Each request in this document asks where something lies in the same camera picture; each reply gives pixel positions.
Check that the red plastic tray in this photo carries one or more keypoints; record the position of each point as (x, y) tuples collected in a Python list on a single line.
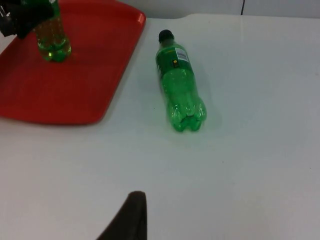
[(75, 87)]

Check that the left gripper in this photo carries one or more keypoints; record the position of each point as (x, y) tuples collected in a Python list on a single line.
[(10, 22)]

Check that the green plastic bottle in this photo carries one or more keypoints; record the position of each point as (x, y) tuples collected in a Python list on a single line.
[(180, 87), (53, 46)]

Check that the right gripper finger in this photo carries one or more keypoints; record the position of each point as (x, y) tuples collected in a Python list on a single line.
[(130, 220)]

